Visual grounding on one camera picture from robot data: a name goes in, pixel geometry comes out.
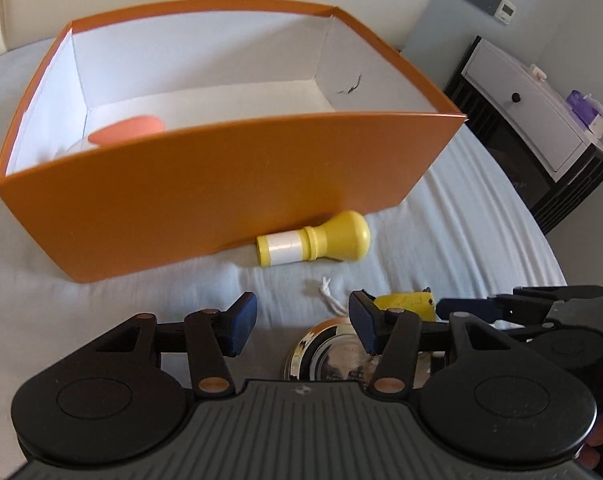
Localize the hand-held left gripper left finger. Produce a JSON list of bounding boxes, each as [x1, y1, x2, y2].
[[88, 291, 258, 395]]

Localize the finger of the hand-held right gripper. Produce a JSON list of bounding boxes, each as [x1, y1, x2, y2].
[[512, 285, 603, 302], [437, 294, 557, 332]]

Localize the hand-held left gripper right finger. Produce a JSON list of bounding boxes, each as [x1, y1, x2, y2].
[[348, 290, 525, 395]]

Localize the small yellow toy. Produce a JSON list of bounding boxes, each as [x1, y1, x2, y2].
[[374, 287, 437, 323]]

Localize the round silver tin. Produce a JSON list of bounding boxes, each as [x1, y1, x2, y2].
[[280, 317, 435, 392]]

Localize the yellow bulb-shaped bottle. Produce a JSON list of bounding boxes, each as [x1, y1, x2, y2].
[[255, 210, 371, 267]]

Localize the orange cardboard box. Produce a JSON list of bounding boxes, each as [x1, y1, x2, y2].
[[0, 0, 468, 283]]

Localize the black and white nightstand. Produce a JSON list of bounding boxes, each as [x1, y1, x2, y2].
[[444, 35, 603, 236]]

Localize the purple tissue pack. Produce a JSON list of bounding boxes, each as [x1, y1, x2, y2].
[[565, 90, 603, 135]]

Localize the orange pink object in box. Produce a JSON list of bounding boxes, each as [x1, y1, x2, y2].
[[61, 115, 165, 160]]

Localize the white string piece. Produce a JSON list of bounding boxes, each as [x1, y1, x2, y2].
[[306, 276, 349, 319]]

